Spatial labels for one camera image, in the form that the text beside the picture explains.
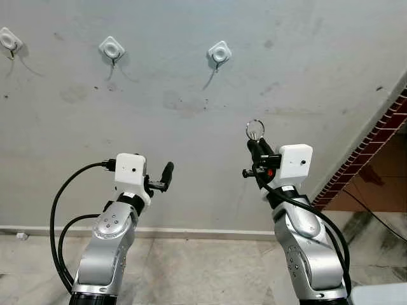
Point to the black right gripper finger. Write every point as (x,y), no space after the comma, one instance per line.
(255,154)
(266,150)

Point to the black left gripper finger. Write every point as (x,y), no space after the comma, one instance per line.
(167,173)

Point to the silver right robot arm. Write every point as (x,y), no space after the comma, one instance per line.
(305,254)

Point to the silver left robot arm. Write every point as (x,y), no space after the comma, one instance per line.
(105,248)

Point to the white skirting board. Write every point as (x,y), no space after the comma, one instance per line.
(191,232)

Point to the small white floor scrap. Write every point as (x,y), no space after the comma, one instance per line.
(22,236)

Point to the pale white box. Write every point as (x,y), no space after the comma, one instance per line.
(381,295)

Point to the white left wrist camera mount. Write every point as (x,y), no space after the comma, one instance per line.
(130,170)

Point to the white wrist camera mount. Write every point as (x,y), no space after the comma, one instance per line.
(130,170)
(296,164)

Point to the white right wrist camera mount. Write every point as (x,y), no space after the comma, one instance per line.
(296,164)

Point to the white square wall hook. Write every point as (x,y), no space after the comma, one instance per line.
(220,52)
(7,40)
(112,47)

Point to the red brick wall edge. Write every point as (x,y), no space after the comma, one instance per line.
(375,143)

